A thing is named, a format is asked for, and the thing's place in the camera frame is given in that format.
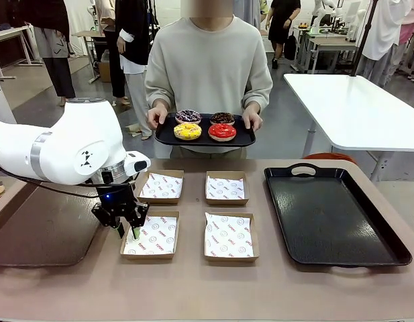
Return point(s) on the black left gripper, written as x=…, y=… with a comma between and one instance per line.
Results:
x=114, y=201

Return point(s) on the brown cardboard donut box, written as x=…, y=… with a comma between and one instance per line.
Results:
x=226, y=202
x=159, y=201
x=231, y=259
x=149, y=257

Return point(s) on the white printed paper liner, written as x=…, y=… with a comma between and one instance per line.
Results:
x=228, y=234
x=161, y=186
x=156, y=236
x=225, y=188

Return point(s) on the small black serving tray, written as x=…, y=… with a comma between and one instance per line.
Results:
x=166, y=135

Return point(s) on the yellow sprinkled donut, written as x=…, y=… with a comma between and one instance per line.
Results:
x=180, y=133

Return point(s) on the dark donut white drizzle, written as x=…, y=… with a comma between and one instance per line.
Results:
x=181, y=117

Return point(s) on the red glazed donut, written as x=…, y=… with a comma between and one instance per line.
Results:
x=215, y=133

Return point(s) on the chocolate donut orange sprinkles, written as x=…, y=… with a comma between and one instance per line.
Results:
x=216, y=119

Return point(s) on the person's right forearm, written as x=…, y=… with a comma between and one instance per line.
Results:
x=158, y=90

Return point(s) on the person's left forearm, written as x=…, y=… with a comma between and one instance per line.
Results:
x=257, y=90

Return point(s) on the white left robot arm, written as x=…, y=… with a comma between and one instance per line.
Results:
x=76, y=141

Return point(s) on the dark brown tray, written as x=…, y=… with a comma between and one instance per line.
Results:
x=42, y=228

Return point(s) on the person's right hand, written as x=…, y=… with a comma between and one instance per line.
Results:
x=158, y=115

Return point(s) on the person's left hand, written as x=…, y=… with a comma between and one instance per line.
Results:
x=252, y=119

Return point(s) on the bystander beige top black trousers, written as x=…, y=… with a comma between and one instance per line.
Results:
x=114, y=77

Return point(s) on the cardboard carton on floor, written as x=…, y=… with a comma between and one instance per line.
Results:
x=105, y=68

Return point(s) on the person in beige sweater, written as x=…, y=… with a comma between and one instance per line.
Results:
x=206, y=67

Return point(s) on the bystander black vest white shirt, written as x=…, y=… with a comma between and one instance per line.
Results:
x=136, y=33

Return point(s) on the background wooden desk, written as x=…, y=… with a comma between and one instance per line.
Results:
x=87, y=34

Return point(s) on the bystander black top grey skirt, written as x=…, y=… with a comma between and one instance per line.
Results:
x=54, y=43

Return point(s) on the white background table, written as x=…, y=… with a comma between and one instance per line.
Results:
x=8, y=33

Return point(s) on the orange stool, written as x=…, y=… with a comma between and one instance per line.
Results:
x=327, y=157

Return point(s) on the black hanging backpack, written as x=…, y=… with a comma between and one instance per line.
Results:
x=290, y=47

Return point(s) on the bystander in black shorts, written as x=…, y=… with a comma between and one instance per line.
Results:
x=282, y=20

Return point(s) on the white side table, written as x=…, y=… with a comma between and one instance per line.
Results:
x=354, y=107

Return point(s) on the grey background tables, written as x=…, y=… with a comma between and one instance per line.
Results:
x=327, y=45

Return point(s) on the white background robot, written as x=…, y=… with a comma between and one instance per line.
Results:
x=327, y=13

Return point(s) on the black stand pole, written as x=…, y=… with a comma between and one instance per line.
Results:
x=361, y=43

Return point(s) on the bystander in white clothes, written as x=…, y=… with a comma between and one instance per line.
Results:
x=381, y=30

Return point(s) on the bystander in pink top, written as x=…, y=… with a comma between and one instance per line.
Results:
x=411, y=33

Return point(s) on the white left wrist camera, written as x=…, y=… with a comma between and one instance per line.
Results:
x=137, y=162

